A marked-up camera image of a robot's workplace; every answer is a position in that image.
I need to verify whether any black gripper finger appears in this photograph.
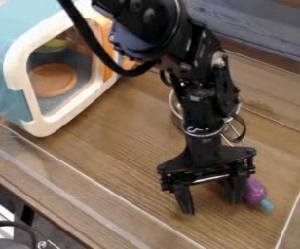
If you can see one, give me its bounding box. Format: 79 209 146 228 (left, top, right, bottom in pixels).
225 164 249 203
174 185 194 215

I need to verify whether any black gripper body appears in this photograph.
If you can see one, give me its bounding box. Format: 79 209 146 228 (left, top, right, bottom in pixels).
158 129 257 193

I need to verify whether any purple toy eggplant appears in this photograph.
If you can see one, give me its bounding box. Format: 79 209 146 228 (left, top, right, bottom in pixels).
243 177 274 212

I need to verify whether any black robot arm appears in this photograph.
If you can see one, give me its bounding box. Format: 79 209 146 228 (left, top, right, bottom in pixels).
91 0 257 215

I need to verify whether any orange microwave turntable plate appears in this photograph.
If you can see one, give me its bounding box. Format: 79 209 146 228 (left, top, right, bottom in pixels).
28 63 76 98

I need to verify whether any blue toy microwave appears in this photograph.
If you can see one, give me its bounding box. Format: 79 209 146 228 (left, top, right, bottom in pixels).
0 0 119 137

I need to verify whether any silver pot with wire handle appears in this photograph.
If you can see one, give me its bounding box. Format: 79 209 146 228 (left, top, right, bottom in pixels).
168 91 246 143

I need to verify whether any black cable bottom left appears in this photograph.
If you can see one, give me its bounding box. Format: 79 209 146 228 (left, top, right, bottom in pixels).
0 220 37 249

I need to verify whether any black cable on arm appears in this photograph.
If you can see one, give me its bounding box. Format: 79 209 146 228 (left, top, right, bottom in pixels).
56 0 158 78

